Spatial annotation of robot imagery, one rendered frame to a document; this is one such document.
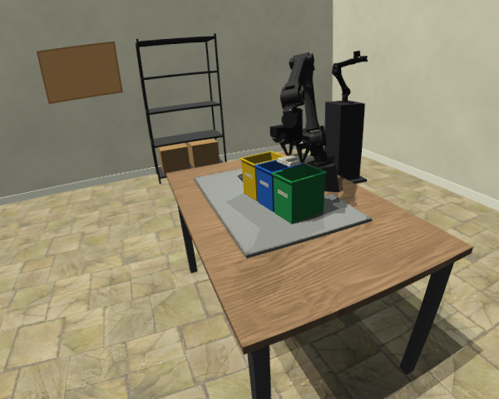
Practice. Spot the blue open bin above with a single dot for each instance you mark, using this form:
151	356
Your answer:
265	182

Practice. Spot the yellow open bin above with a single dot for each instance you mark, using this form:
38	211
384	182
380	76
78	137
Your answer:
249	171

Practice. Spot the green open-top bin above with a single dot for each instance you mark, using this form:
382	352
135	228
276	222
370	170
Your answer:
295	198

